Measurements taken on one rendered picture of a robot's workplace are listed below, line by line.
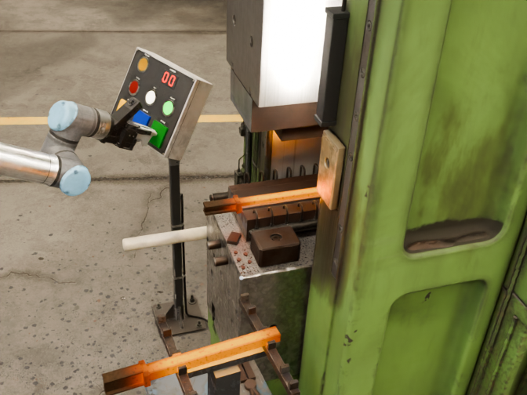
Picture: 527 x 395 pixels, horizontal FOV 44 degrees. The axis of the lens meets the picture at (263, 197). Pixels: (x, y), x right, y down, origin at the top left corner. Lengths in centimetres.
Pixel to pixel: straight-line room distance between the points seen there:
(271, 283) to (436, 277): 45
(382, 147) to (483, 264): 50
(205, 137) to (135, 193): 75
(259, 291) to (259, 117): 48
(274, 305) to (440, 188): 60
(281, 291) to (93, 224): 184
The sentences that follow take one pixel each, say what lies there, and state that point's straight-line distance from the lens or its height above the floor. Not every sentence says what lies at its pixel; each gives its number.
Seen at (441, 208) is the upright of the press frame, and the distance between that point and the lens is 161.
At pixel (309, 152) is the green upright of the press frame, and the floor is 102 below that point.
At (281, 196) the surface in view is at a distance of 192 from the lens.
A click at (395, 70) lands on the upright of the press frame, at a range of 128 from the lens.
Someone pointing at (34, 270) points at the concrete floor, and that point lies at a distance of 330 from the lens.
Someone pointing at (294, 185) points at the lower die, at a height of 99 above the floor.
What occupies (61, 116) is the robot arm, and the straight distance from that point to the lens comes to 197.
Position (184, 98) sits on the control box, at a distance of 217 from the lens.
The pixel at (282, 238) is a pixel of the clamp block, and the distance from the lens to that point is 180.
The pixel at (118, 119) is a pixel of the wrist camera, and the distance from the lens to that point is 209.
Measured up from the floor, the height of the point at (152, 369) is 98.
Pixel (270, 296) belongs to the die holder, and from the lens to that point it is 185.
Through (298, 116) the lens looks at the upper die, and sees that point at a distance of 171.
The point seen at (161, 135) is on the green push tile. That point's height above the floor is 101.
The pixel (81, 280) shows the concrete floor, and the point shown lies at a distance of 319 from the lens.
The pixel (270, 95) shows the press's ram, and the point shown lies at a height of 140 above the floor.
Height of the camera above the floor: 208
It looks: 34 degrees down
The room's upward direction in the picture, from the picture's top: 3 degrees clockwise
